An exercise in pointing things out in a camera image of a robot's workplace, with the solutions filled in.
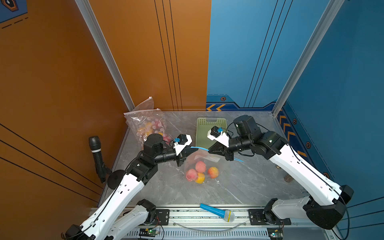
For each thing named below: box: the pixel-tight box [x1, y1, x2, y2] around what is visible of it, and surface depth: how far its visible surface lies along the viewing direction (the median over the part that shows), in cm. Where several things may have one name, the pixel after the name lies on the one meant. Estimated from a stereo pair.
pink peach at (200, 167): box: [195, 161, 207, 173], surface depth 84 cm
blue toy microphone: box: [199, 203, 235, 223], surface depth 75 cm
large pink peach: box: [208, 166, 219, 179], surface depth 84 cm
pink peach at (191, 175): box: [186, 168, 198, 182], surface depth 79 cm
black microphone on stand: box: [88, 135, 112, 184], surface depth 69 cm
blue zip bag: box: [184, 146, 244, 184], surface depth 83 cm
